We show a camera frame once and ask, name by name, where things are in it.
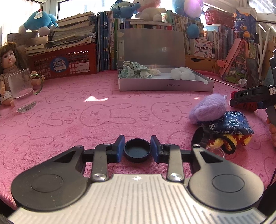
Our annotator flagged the pink cardboard toy house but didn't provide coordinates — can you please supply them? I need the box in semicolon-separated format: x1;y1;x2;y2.
217;38;249;84

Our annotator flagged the thin metal rod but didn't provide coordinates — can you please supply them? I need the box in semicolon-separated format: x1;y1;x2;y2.
209;78;240;90

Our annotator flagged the clear glass mug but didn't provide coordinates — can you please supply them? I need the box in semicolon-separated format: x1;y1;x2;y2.
8;69;43;113

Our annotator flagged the large blue white plush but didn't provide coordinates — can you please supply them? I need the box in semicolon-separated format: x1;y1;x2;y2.
173;0;204;19

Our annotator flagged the purple fuzzy monster plush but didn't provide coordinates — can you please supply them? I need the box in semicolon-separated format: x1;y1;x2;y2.
189;93;227;124

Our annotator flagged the silver open storage box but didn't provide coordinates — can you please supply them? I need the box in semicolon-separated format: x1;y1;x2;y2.
117;28;214;92

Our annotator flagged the blue floral brocade pouch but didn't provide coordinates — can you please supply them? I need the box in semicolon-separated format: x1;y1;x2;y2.
203;111;254;135

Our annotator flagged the red plastic basket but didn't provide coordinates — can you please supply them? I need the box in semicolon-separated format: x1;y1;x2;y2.
28;43;97;80

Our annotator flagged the blue round plush ball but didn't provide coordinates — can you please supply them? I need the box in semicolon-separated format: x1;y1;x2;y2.
187;24;200;39

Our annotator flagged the row of blue books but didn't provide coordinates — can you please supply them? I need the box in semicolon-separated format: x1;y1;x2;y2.
96;10;120;71

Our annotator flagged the white knotted cloth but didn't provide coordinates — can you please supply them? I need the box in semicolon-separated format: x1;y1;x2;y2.
149;69;161;76

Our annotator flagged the white fluffy scrunchie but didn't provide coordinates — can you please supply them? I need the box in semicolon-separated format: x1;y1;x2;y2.
171;67;196;81

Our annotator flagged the dark blue printed box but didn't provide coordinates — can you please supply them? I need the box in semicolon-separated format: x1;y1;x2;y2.
234;7;257;40

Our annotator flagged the blue Doraemon plush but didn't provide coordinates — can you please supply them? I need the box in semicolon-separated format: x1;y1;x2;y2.
19;9;58;36

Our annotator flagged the row of upright books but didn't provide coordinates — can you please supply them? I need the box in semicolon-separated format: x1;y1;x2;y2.
204;24;239;60

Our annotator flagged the white label printer box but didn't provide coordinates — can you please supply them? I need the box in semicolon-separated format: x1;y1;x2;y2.
190;39;213;58

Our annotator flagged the wooden drawer organizer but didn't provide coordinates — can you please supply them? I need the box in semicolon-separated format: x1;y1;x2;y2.
185;55;219;73

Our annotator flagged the red basket on shelf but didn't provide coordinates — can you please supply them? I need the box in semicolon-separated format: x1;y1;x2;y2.
204;10;236;29

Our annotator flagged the yellow red crochet hair tie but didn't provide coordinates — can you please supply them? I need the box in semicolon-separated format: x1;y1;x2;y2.
207;133;253;155

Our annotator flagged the black round lid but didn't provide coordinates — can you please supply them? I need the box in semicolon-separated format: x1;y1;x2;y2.
124;138;151;163

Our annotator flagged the brown haired doll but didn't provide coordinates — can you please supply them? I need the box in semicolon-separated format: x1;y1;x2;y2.
0;42;46;106

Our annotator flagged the clear plastic dome cap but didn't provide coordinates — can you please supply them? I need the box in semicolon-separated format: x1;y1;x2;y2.
206;145;225;159

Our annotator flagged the white pink bear plush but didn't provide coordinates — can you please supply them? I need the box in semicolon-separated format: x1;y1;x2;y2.
133;0;166;22

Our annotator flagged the pink tabletop mat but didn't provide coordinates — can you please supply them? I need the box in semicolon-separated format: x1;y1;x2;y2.
0;69;276;211

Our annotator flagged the stack of paper books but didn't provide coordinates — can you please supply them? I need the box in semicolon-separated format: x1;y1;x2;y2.
25;11;96;55

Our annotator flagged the green checkered cloth bundle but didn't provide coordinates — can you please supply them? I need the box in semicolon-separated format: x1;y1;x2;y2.
119;61;153;79

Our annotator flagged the person's right hand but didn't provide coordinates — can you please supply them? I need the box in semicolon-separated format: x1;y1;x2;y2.
266;118;276;147

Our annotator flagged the blue elephant plush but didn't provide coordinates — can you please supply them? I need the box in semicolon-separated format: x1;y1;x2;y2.
110;0;141;19

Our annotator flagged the crumpled white paper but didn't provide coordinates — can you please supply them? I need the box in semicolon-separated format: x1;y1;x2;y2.
237;78;248;87

